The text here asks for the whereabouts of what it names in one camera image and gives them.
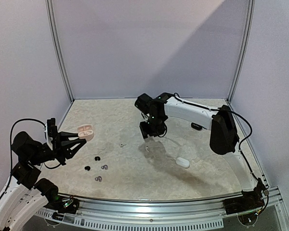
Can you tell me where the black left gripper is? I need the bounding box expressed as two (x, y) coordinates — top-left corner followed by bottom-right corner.
(28, 130), (86, 165)

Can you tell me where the round white pink case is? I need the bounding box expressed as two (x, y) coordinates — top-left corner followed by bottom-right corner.
(77, 124), (94, 141)

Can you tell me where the white oval charging case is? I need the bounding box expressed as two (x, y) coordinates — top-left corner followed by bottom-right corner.
(175, 157), (190, 168)

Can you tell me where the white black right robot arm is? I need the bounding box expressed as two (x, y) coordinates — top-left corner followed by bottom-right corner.
(134, 92), (259, 210)

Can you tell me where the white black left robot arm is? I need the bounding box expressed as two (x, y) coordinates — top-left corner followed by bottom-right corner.
(0, 131), (87, 231)

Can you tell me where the black oval charging case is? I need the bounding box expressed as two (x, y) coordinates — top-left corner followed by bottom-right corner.
(191, 123), (203, 130)

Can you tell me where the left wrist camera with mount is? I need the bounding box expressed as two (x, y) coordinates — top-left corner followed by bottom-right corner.
(45, 118), (57, 145)

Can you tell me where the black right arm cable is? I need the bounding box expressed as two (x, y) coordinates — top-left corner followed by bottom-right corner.
(173, 93), (261, 183)

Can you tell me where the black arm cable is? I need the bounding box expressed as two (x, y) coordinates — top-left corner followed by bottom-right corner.
(9, 118), (63, 169)
(173, 93), (261, 183)

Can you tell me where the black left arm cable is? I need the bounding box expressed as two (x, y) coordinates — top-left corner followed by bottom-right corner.
(9, 118), (63, 169)

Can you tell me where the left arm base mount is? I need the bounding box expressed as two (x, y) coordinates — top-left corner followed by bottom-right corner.
(45, 196), (80, 214)

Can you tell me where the aluminium front rail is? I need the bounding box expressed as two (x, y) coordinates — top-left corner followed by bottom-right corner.
(19, 186), (282, 221)

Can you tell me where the white slotted cable duct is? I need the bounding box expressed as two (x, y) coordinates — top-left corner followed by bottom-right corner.
(35, 208), (224, 231)

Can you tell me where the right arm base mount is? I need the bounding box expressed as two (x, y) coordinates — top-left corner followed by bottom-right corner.
(223, 188), (265, 215)

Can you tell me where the aluminium left frame post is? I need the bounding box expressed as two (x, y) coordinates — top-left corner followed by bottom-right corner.
(45, 0), (75, 103)

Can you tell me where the aluminium corner frame post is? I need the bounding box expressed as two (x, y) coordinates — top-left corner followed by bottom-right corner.
(226, 0), (255, 103)

